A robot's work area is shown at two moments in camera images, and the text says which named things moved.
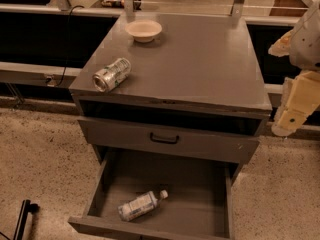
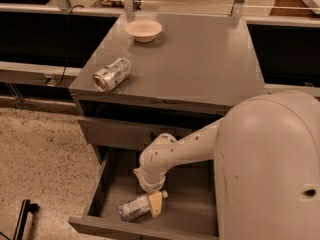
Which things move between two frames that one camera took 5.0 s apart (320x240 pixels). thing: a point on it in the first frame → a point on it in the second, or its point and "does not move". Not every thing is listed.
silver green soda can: x=112 y=75 does not move
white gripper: x=307 y=42 → x=149 y=185
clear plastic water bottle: x=140 y=206 does not move
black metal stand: x=27 y=207 does not move
